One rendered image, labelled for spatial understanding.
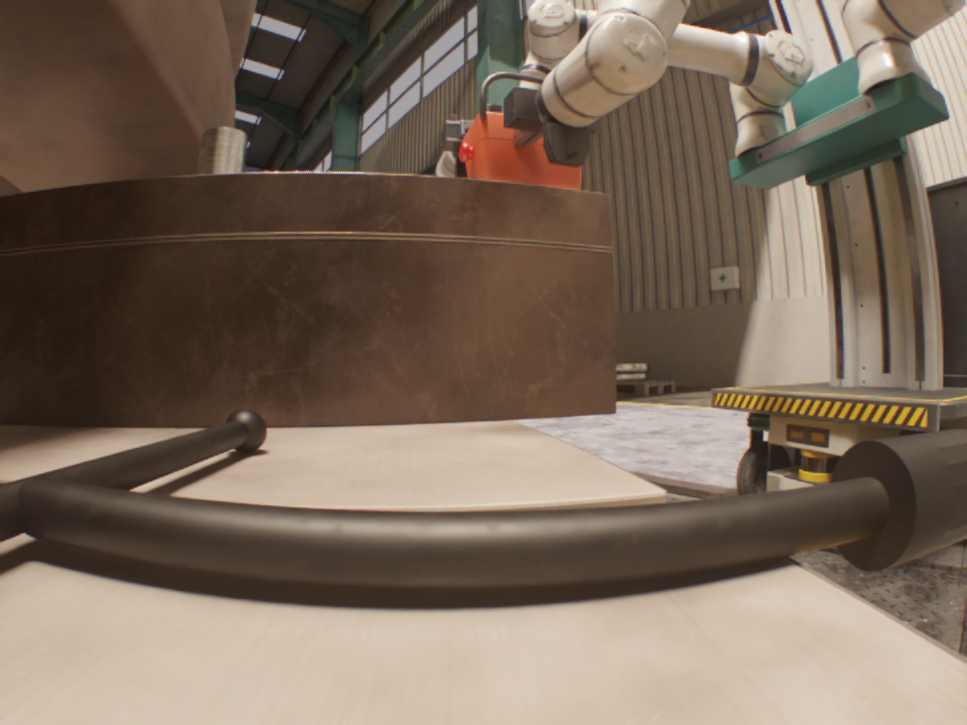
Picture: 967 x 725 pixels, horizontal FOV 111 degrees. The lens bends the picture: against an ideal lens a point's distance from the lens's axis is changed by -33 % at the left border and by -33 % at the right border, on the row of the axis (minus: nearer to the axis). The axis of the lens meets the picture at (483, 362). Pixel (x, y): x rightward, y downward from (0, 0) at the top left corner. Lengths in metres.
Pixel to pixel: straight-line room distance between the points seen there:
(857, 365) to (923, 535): 1.21
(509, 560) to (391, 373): 0.57
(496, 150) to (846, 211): 1.02
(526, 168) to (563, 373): 0.34
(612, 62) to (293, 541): 0.50
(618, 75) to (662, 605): 0.48
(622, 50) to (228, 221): 0.57
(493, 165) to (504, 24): 11.86
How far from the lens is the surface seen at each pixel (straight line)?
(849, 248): 1.48
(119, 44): 0.83
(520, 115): 0.70
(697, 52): 1.36
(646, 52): 0.56
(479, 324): 0.75
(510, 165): 0.84
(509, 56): 12.15
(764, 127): 1.49
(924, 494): 0.26
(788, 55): 1.41
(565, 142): 0.67
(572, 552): 0.18
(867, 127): 1.28
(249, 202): 0.77
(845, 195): 1.53
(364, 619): 0.18
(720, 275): 7.42
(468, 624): 0.18
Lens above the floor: 0.40
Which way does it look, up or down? level
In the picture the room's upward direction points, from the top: 1 degrees counter-clockwise
